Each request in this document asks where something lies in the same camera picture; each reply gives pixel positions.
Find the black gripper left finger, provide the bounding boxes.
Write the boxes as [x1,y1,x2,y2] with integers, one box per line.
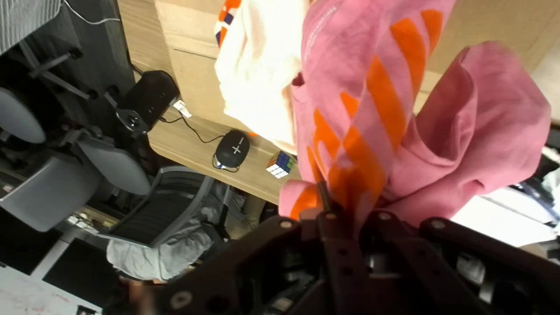
[155,208,346,315]

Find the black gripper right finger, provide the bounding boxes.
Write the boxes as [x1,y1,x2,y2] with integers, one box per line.
[336,208,560,315]

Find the pink t-shirt orange print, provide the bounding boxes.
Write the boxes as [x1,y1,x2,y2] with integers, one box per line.
[278,0,553,229]

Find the peach t-shirt colourful print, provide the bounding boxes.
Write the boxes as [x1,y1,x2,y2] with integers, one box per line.
[213,0,313,154]

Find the brown cardboard box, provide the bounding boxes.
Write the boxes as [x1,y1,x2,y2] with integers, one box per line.
[152,0,560,127]

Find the colourful puzzle cube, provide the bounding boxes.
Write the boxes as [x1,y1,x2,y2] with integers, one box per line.
[264,148,297,180]

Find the white paper sheets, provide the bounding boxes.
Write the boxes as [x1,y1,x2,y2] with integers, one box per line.
[451,183,560,250]

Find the person in gray shirt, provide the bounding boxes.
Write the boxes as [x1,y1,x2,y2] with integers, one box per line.
[105,180,246,315]

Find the black computer mouse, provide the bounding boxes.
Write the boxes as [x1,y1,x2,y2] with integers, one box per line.
[210,127,252,173]

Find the black mesh office chair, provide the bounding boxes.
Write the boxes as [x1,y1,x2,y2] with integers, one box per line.
[106,164,225,246]

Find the gray office chair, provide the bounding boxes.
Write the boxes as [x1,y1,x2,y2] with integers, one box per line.
[0,134,154,234]
[0,40,94,145]

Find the thin black cable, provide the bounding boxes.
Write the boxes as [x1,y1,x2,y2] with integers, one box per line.
[159,112,225,145]

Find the black camera device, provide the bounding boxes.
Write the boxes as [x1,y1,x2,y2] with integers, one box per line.
[113,68,182,140]

